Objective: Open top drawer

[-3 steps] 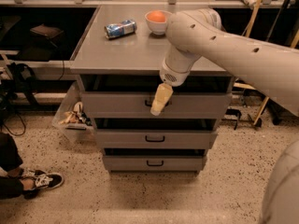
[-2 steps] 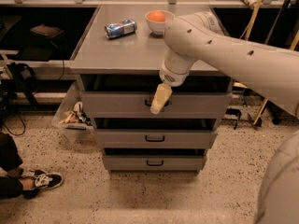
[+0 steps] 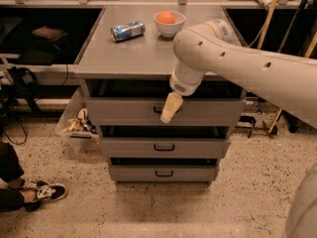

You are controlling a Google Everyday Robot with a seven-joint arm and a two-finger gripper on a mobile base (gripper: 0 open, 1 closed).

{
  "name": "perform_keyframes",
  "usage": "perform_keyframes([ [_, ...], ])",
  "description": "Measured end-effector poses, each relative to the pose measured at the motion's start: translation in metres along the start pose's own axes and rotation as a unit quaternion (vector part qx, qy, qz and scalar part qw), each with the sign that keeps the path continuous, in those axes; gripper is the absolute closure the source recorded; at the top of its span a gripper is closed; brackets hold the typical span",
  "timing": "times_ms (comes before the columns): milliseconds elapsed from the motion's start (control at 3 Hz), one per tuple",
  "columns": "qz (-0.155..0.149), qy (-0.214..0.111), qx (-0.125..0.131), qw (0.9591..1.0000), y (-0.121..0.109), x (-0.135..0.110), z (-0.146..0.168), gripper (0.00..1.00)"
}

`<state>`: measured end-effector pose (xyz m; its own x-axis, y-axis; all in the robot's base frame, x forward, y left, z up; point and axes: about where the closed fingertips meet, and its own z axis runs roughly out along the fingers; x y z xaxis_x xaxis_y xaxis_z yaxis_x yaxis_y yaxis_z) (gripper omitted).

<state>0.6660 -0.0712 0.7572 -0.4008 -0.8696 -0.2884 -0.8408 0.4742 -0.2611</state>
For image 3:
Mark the person's black trouser leg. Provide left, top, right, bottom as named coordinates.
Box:
left=0, top=142, right=24, bottom=212

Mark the white bowl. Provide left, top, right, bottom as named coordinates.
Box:
left=154, top=11, right=185, bottom=37

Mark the grey bottom drawer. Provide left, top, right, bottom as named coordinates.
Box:
left=109, top=166, right=219, bottom=182

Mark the grey middle drawer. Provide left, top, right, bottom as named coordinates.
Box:
left=100, top=138, right=230, bottom=159

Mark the grey drawer cabinet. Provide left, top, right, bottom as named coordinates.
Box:
left=73, top=5, right=259, bottom=187

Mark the black white sneaker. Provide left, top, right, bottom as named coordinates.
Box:
left=22, top=181, right=67, bottom=212

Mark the dark box on shelf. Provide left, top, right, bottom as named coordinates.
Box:
left=32, top=26, right=67, bottom=43

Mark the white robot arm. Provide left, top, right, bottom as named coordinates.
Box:
left=160, top=20, right=317, bottom=238

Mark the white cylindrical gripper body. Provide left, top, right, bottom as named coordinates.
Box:
left=169, top=60, right=206, bottom=96

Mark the crushed blue soda can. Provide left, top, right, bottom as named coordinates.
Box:
left=111, top=21, right=146, bottom=42

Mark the wooden stick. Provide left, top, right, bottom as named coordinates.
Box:
left=257, top=0, right=278, bottom=50

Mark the orange fruit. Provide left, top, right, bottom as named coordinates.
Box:
left=156, top=12, right=175, bottom=24

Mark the clear plastic storage bin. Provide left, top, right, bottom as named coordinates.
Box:
left=54, top=87, right=99, bottom=152

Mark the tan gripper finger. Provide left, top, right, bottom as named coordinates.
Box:
left=160, top=92, right=183, bottom=123

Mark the grey top drawer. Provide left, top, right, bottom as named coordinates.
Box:
left=86, top=98, right=246, bottom=126

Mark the grey drawer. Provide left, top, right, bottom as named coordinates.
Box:
left=100, top=138, right=230, bottom=159
left=86, top=98, right=246, bottom=126
left=109, top=166, right=219, bottom=182

